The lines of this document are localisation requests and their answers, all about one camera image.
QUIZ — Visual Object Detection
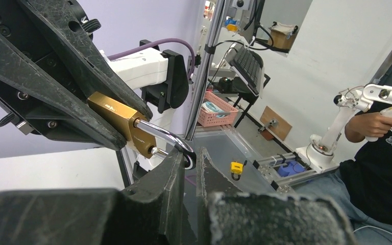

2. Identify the seated person black shirt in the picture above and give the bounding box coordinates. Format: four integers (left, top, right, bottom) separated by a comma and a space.
295, 102, 392, 244

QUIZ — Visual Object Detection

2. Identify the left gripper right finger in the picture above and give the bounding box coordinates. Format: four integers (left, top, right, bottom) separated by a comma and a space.
196, 148, 357, 244

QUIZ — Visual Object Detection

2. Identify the small yellow padlock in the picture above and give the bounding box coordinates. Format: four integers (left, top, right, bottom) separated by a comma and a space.
230, 160, 248, 181

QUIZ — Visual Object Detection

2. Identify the vertical aluminium post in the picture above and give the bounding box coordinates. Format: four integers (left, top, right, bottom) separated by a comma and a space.
184, 0, 229, 141

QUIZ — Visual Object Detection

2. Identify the cardboard box on shelf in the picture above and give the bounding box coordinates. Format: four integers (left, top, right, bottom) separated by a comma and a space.
268, 21, 299, 50

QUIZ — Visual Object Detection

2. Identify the blue plastic block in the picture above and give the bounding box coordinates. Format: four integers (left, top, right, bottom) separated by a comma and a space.
277, 161, 306, 177

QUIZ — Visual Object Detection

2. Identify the brass padlock shackle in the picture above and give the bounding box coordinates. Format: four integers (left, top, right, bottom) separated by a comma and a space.
88, 92, 197, 169

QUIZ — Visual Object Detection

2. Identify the operator's hand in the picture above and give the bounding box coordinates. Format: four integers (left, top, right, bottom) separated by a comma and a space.
345, 112, 392, 143

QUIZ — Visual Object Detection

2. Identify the black keyboard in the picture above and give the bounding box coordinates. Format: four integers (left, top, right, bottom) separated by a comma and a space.
229, 45, 264, 96

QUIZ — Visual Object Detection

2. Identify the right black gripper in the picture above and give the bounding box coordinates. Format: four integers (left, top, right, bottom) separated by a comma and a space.
0, 0, 153, 150

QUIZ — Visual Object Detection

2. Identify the pink plastic basket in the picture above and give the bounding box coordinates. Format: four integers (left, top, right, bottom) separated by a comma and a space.
198, 91, 238, 127

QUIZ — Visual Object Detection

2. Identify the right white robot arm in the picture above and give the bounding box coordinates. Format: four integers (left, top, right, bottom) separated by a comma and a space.
0, 1, 196, 169

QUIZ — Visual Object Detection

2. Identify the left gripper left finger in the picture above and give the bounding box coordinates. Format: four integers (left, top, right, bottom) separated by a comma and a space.
0, 149, 185, 244

